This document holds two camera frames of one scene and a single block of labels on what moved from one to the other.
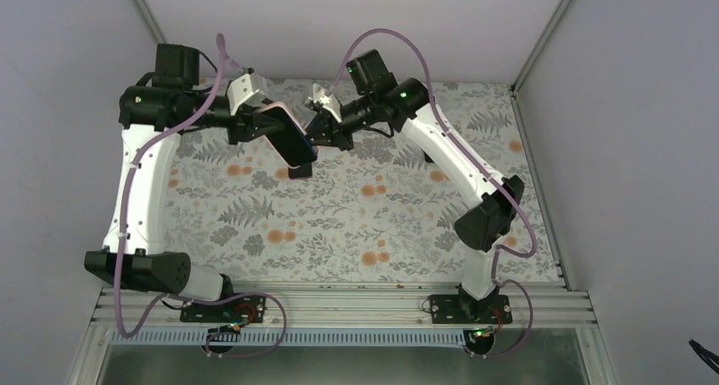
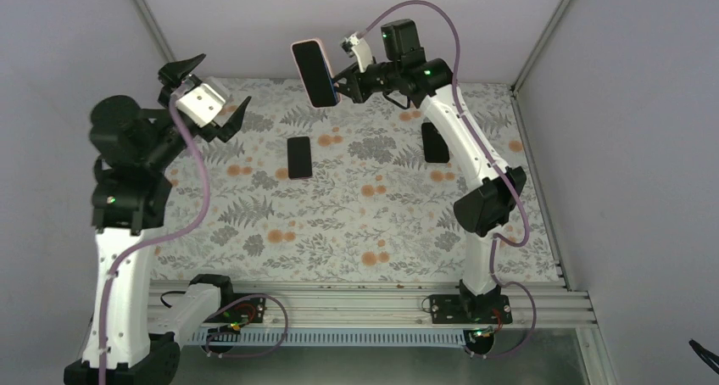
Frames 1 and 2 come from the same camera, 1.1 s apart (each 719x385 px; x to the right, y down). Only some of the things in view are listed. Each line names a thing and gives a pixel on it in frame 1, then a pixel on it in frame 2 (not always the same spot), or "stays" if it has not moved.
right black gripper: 324,126 to 355,90
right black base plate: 459,309 stays
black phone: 292,142 to 314,73
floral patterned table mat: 385,211 stays
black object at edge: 705,354 stays
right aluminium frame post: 517,83 stays
